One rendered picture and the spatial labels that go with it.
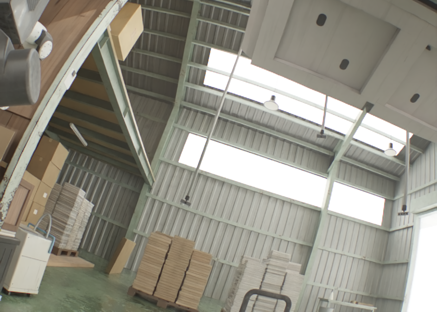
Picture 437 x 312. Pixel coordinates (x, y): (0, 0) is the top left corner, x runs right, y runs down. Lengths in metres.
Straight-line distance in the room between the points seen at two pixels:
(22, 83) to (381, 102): 1.36
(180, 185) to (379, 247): 7.24
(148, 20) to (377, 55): 8.23
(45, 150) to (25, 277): 2.78
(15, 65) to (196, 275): 4.32
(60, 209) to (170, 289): 2.25
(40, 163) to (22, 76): 4.29
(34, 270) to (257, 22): 2.27
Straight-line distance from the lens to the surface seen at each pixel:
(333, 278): 10.19
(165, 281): 4.66
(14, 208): 1.92
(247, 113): 9.81
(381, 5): 1.20
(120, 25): 3.87
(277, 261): 5.06
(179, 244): 4.65
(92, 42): 1.94
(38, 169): 4.82
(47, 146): 4.89
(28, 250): 2.40
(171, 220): 9.17
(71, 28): 2.10
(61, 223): 5.24
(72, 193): 5.26
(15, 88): 0.58
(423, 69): 1.42
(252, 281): 4.96
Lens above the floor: 0.80
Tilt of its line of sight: 21 degrees up
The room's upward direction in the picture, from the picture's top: 19 degrees clockwise
